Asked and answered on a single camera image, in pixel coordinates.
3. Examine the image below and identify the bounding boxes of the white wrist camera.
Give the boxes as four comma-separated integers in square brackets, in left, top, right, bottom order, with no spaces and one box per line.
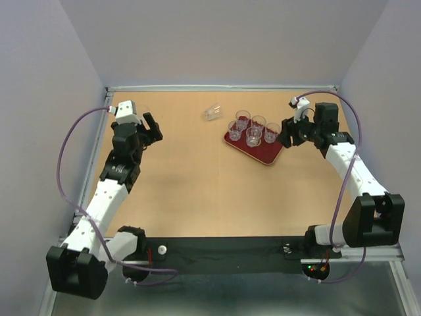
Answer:
[289,97,310,122]
[107,100,142,124]

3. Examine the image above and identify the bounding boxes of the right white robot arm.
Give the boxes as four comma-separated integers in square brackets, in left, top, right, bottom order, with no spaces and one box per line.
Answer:
[278,97,405,257]

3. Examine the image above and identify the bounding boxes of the clear glass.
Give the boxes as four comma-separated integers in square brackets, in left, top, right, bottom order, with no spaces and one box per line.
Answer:
[246,126,262,147]
[264,122,281,144]
[251,115,266,130]
[235,110,251,131]
[136,104,150,116]
[204,103,224,121]
[228,120,243,142]

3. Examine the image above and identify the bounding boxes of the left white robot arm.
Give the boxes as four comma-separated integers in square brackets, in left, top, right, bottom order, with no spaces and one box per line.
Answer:
[46,113,163,300]

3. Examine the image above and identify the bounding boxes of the aluminium table frame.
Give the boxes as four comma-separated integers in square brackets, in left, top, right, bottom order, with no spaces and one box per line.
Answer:
[38,84,421,316]

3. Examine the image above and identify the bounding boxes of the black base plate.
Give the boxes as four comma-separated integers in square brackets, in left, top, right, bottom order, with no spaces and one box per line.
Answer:
[124,236,341,275]

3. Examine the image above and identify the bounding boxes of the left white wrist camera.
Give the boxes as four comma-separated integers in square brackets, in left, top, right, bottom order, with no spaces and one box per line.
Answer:
[107,100,142,124]

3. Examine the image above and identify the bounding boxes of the red rectangular tray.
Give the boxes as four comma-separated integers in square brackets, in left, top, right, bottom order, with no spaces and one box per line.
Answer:
[224,129,284,165]

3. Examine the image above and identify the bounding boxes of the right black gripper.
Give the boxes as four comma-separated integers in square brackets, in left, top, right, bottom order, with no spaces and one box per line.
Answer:
[275,109,321,148]

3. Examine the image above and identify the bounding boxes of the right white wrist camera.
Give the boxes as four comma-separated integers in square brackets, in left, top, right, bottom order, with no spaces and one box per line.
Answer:
[289,97,310,122]

